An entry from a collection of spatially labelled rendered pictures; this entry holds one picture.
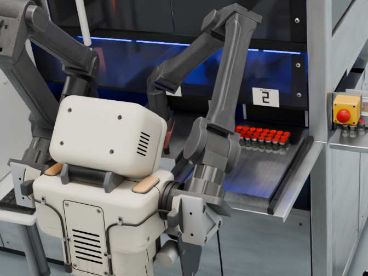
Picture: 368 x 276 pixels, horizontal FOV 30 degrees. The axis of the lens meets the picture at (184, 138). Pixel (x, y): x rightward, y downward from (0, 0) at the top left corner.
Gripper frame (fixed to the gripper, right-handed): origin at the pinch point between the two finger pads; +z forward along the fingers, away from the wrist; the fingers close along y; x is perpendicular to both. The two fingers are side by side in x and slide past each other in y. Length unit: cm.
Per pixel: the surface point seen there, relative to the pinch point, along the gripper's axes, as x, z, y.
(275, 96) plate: -34.5, -9.9, 11.3
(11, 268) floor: 94, 93, 37
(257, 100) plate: -28.8, -7.6, 12.6
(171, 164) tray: -3.3, 2.5, -8.0
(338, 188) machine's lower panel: -54, 34, 21
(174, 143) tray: -1.2, 4.3, 6.6
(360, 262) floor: -63, 95, 49
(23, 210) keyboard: 42.0, 9.3, -22.9
